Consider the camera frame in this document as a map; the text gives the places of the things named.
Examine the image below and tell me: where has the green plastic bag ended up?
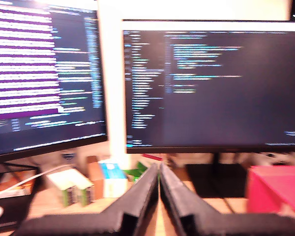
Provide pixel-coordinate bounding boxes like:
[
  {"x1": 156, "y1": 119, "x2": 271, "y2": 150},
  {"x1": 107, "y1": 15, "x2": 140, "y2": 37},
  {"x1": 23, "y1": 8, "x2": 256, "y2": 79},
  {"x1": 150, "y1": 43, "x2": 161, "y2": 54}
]
[{"x1": 123, "y1": 160, "x2": 148, "y2": 183}]

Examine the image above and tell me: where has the black monitor stand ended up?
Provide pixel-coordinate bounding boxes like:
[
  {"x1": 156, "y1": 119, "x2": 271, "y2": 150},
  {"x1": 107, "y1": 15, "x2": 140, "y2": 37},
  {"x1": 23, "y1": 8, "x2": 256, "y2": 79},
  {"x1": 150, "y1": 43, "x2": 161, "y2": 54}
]
[{"x1": 183, "y1": 152, "x2": 249, "y2": 199}]

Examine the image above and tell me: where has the monitor with purple terminal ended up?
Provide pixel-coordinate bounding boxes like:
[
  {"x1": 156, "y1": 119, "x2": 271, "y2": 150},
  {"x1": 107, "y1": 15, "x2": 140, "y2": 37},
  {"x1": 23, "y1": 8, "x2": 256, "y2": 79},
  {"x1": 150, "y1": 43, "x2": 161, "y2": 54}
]
[{"x1": 0, "y1": 0, "x2": 108, "y2": 163}]

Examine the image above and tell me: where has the green and white small box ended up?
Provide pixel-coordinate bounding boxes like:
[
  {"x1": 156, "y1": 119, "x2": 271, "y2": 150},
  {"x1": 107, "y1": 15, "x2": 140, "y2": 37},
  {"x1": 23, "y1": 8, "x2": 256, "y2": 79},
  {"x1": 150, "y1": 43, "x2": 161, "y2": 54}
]
[
  {"x1": 63, "y1": 168, "x2": 95, "y2": 207},
  {"x1": 46, "y1": 171, "x2": 76, "y2": 208}
]

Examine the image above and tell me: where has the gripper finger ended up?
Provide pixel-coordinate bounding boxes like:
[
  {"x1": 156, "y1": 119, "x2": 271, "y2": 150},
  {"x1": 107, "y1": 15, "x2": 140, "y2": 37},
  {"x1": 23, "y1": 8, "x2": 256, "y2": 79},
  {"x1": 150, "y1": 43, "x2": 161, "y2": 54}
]
[
  {"x1": 159, "y1": 163, "x2": 223, "y2": 236},
  {"x1": 102, "y1": 163, "x2": 160, "y2": 236}
]

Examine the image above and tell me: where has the red Nike shoebox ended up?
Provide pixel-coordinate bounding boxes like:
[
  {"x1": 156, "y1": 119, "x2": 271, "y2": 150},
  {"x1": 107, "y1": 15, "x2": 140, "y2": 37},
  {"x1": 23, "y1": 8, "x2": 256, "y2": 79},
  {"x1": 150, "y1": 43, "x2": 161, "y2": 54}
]
[{"x1": 245, "y1": 165, "x2": 295, "y2": 220}]

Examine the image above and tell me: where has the black table cable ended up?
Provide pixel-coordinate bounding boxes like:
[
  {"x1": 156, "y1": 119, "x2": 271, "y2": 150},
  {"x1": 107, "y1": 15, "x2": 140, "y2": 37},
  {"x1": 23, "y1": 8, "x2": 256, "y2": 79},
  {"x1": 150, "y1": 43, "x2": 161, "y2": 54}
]
[{"x1": 220, "y1": 197, "x2": 237, "y2": 215}]

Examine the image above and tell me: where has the brown cardboard box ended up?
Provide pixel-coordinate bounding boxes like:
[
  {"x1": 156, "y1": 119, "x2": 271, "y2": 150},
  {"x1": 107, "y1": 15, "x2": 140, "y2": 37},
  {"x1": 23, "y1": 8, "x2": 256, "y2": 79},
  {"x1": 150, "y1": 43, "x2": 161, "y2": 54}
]
[{"x1": 86, "y1": 155, "x2": 105, "y2": 200}]

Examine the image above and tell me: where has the white cable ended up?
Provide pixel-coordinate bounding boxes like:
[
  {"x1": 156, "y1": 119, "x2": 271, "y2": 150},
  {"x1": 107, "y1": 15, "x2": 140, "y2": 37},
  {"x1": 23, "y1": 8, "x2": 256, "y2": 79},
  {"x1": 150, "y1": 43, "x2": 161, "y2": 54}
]
[{"x1": 0, "y1": 164, "x2": 73, "y2": 200}]

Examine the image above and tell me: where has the wide monitor with code editor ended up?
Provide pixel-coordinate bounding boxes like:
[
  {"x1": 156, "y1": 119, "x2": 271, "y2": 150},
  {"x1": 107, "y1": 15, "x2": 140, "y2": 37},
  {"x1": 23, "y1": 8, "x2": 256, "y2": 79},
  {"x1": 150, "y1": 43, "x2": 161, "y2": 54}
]
[{"x1": 121, "y1": 19, "x2": 295, "y2": 155}]

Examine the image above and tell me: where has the white and blue box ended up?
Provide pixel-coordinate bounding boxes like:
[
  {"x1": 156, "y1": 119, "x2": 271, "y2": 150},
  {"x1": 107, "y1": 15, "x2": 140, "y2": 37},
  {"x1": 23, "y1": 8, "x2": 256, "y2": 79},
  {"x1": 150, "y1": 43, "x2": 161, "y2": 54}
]
[{"x1": 98, "y1": 159, "x2": 128, "y2": 199}]

